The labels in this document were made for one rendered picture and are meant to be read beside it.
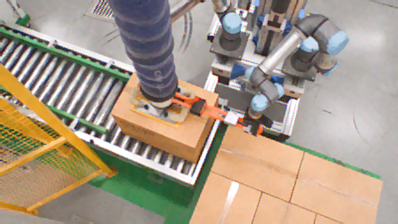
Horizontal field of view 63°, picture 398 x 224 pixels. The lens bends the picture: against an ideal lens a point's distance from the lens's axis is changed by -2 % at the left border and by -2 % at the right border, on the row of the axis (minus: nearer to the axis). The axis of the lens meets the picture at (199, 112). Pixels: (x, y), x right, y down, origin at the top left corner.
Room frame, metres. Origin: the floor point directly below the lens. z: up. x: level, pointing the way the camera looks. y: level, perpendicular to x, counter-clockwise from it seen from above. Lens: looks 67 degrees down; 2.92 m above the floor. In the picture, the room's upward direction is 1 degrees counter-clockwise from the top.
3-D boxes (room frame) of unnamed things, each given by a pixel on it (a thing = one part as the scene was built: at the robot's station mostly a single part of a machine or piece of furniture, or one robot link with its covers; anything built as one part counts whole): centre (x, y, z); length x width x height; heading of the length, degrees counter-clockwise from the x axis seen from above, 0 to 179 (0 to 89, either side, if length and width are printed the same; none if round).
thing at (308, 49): (1.13, -0.69, 1.20); 0.13 x 0.12 x 0.14; 37
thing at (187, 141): (0.89, 0.22, 0.75); 0.60 x 0.40 x 0.40; 67
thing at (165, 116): (0.82, 0.27, 0.97); 0.34 x 0.10 x 0.05; 67
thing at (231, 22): (1.31, -0.21, 1.20); 0.13 x 0.12 x 0.14; 17
